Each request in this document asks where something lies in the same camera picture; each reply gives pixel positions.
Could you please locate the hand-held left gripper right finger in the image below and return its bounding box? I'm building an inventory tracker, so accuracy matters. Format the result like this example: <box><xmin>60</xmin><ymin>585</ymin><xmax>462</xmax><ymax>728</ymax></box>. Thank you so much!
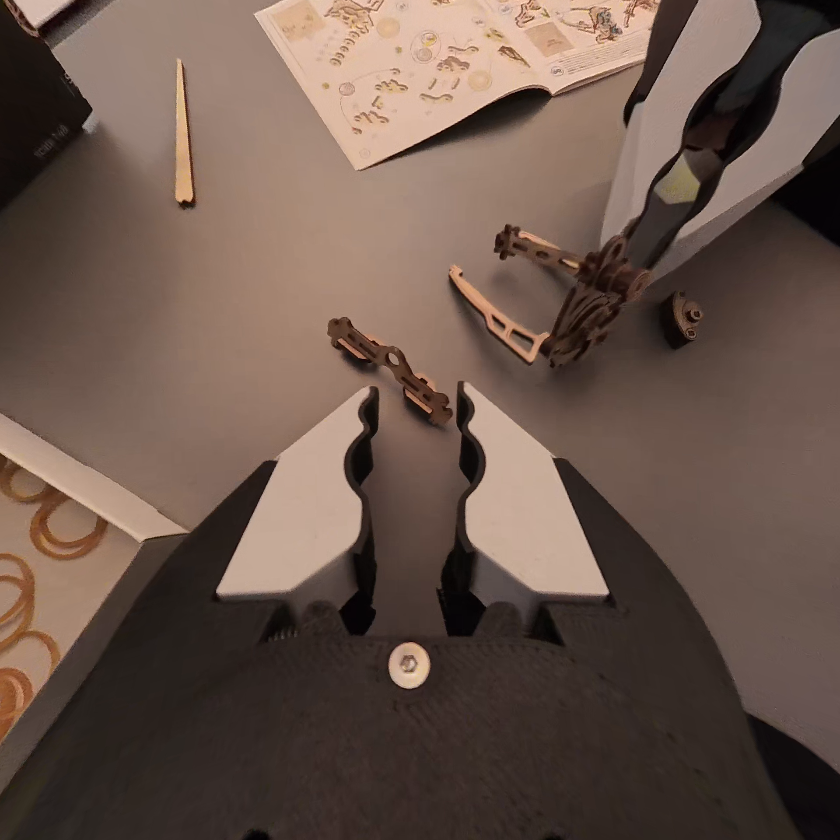
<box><xmin>436</xmin><ymin>381</ymin><xmax>613</xmax><ymax>636</ymax></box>

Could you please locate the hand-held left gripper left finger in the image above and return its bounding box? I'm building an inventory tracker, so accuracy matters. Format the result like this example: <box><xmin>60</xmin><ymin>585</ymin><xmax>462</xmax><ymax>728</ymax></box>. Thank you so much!
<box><xmin>215</xmin><ymin>386</ymin><xmax>382</xmax><ymax>636</ymax></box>

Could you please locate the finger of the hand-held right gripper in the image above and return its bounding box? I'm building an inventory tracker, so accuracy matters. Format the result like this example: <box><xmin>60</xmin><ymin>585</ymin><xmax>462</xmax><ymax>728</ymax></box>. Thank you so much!
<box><xmin>600</xmin><ymin>0</ymin><xmax>763</xmax><ymax>253</ymax></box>
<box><xmin>646</xmin><ymin>29</ymin><xmax>840</xmax><ymax>280</ymax></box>

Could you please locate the dark wooden bar part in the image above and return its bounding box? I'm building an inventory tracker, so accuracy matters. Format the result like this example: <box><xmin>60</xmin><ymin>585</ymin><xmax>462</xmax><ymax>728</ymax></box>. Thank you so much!
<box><xmin>327</xmin><ymin>317</ymin><xmax>455</xmax><ymax>425</ymax></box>

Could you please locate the small round wooden part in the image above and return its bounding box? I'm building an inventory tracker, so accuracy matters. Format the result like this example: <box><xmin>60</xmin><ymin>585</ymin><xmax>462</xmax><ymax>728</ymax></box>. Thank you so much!
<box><xmin>659</xmin><ymin>290</ymin><xmax>705</xmax><ymax>350</ymax></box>

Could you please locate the wooden model assembly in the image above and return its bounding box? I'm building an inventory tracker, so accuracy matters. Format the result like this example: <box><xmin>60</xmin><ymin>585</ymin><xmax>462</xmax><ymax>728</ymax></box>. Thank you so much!
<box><xmin>493</xmin><ymin>223</ymin><xmax>656</xmax><ymax>368</ymax></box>

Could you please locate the curved wooden arm part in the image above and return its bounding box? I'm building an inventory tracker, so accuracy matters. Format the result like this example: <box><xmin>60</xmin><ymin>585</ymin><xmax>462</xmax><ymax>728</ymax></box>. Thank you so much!
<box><xmin>448</xmin><ymin>264</ymin><xmax>551</xmax><ymax>363</ymax></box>

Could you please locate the white cardboard box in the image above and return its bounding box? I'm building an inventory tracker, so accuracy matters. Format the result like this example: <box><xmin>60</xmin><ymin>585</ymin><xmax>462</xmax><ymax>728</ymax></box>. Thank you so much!
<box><xmin>0</xmin><ymin>412</ymin><xmax>191</xmax><ymax>782</ymax></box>

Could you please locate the pile of rubber bands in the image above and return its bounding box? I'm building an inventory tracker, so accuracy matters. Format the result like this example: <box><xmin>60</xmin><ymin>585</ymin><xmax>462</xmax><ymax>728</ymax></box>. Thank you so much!
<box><xmin>0</xmin><ymin>456</ymin><xmax>109</xmax><ymax>742</ymax></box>

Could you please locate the instruction booklet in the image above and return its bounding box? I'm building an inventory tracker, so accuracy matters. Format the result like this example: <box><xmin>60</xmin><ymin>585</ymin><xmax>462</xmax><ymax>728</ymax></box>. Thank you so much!
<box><xmin>255</xmin><ymin>0</ymin><xmax>664</xmax><ymax>172</ymax></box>

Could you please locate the thin wooden stick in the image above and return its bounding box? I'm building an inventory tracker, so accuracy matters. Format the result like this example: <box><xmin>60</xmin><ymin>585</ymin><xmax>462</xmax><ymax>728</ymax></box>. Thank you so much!
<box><xmin>172</xmin><ymin>58</ymin><xmax>196</xmax><ymax>210</ymax></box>

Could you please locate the black product box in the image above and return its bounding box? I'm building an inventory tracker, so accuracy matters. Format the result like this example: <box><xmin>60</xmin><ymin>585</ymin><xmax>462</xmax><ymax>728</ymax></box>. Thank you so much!
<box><xmin>0</xmin><ymin>0</ymin><xmax>94</xmax><ymax>211</ymax></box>

